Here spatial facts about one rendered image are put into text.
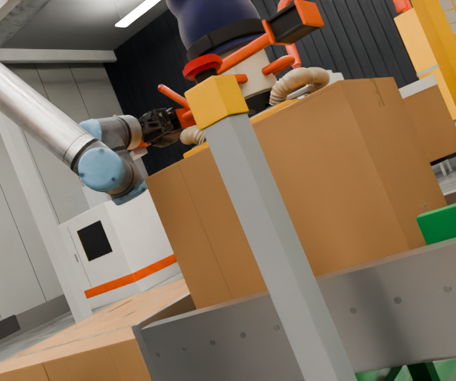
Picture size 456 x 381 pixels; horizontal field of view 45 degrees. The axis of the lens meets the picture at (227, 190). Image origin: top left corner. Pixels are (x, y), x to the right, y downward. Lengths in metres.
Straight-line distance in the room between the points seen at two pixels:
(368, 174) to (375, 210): 0.08
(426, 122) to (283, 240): 2.09
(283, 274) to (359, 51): 11.64
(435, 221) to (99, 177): 0.67
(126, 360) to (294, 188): 0.80
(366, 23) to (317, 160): 11.25
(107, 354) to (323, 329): 1.00
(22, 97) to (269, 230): 0.65
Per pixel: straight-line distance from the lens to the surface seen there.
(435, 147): 2.92
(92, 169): 1.18
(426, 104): 2.92
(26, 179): 5.23
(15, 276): 12.61
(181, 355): 1.36
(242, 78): 1.38
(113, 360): 1.78
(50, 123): 1.24
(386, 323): 1.06
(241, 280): 1.37
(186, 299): 1.55
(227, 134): 0.89
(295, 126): 1.21
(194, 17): 1.44
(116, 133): 1.36
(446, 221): 1.08
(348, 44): 12.51
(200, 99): 0.91
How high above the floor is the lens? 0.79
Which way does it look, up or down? 2 degrees up
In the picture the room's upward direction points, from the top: 22 degrees counter-clockwise
